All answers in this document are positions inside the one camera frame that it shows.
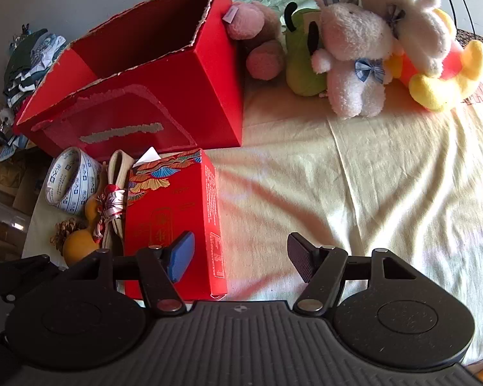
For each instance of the pink plush toy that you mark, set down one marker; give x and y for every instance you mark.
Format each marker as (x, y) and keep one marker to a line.
(247, 20)

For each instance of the green plush toy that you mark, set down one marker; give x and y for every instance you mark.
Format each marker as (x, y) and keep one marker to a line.
(302, 70)

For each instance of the red patterned tissue box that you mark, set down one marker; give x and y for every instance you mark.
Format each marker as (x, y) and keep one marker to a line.
(165, 209)

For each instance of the printed white tape roll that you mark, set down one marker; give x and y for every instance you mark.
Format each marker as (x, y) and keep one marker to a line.
(85, 177)

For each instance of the yellow-brown gourd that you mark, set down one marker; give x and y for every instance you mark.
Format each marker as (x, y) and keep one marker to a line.
(78, 247)

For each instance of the brown cardboard box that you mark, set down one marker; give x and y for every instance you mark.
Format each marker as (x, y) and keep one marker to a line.
(4, 177)

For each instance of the white plush with blue bow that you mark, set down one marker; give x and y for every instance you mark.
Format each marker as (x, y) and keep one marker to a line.
(354, 40)

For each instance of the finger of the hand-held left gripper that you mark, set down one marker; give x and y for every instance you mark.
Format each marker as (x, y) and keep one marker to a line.
(20, 275)

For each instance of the yellow and red plush toy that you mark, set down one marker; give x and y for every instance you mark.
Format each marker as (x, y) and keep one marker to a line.
(467, 78)

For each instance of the white plush with plaid ears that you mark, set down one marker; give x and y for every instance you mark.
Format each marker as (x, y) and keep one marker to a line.
(418, 20)

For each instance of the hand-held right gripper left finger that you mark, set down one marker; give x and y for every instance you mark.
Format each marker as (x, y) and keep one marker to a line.
(180, 258)

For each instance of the brown pine cone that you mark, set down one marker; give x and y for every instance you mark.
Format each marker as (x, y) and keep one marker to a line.
(64, 228)

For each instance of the cream bed sheet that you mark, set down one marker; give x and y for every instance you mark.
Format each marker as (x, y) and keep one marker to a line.
(346, 169)

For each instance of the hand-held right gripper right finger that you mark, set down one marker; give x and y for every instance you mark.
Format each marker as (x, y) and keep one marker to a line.
(301, 258)

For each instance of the pile of folded clothes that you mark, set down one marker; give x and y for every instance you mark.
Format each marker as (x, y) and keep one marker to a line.
(28, 60)

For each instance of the red cardboard box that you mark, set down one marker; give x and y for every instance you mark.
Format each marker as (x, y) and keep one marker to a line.
(165, 100)

